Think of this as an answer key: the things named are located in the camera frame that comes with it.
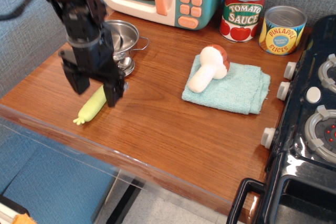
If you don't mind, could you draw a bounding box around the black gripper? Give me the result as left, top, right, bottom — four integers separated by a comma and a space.
59, 26, 124, 107

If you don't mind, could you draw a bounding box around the spoon with green handle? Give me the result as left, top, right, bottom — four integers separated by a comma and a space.
72, 56, 135, 125

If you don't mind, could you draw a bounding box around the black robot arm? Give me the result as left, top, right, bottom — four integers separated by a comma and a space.
46, 0, 124, 107

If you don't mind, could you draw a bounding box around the stainless steel pot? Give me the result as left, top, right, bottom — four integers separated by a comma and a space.
105, 20, 150, 62

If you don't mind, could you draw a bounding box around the plush mushroom toy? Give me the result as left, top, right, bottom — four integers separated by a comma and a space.
187, 44, 230, 93

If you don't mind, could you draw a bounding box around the light blue folded towel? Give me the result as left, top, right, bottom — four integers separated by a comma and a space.
182, 62, 271, 115

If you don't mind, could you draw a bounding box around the orange plush object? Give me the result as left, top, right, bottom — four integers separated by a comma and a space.
1, 204, 37, 224

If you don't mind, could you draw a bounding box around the tomato sauce can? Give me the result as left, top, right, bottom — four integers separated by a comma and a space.
220, 0, 266, 42

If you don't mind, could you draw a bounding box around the pineapple slices can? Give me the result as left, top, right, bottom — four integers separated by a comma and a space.
259, 6, 307, 56

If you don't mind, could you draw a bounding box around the black toy stove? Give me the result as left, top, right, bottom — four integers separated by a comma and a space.
227, 15, 335, 223

